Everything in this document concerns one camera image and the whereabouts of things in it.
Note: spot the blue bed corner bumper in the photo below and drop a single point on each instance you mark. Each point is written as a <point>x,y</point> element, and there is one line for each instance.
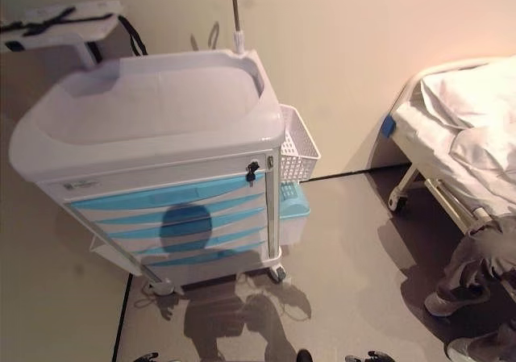
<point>389,126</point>

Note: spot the narrow white drawer with lock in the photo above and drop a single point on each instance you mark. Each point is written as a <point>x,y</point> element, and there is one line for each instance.
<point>161,172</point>

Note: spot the grey sneaker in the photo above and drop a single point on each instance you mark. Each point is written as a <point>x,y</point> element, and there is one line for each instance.
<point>455,297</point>
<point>483,348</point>

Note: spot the grey cart caster wheel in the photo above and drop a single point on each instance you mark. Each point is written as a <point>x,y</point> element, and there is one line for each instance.
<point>278,273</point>
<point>163,288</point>

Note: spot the clear bin with blue lid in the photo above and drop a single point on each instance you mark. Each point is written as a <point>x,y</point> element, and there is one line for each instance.
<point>292,210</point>

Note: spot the white hospital bed frame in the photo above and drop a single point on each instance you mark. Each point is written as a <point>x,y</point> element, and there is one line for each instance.
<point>407,136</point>

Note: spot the metal IV pole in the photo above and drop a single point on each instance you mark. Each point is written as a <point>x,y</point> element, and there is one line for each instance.
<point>237,11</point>

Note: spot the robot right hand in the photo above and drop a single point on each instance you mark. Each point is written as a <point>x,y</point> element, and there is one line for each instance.
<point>369,357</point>

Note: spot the white plastic mesh basket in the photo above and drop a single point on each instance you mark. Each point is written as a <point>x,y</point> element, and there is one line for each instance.
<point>296,144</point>

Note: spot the bed caster wheel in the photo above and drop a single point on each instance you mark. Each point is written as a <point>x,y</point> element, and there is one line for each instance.
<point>399,205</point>

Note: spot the black keys in lock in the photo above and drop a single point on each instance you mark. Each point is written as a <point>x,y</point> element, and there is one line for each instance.
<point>253,172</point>

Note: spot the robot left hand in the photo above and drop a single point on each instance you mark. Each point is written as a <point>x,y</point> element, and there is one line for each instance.
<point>146,357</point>

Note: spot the person's grey trouser legs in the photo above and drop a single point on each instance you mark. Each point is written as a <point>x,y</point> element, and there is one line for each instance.
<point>471,249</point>

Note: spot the white medical cart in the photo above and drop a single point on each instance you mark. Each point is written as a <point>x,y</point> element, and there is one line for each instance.
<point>153,108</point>

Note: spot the black robot body part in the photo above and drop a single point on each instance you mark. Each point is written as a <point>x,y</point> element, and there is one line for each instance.
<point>304,356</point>

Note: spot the white bed blanket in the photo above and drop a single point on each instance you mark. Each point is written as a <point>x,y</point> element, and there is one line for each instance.
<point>471,116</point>

